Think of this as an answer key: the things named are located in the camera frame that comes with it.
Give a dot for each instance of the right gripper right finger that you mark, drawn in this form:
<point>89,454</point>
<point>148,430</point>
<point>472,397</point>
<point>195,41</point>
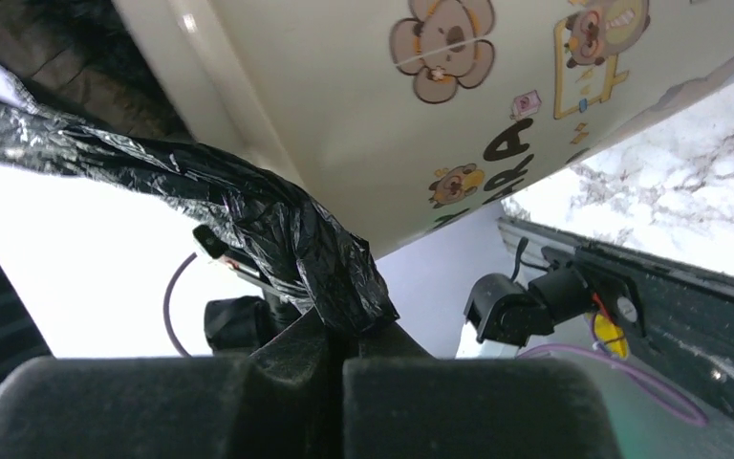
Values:
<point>400,402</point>

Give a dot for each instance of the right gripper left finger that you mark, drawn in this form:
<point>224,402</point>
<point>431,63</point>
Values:
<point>278,402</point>

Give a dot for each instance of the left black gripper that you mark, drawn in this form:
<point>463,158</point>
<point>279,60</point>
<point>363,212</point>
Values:
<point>246,323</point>

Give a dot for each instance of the black plastic trash bag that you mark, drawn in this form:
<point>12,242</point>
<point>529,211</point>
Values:
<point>89,106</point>

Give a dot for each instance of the beige round trash bin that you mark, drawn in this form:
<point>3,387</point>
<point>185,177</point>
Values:
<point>401,116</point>

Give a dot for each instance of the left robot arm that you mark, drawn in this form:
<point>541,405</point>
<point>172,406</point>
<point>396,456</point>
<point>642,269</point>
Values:
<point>505,309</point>

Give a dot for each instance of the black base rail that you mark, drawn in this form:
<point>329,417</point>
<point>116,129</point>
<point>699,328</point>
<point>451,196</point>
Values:
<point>677,318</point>

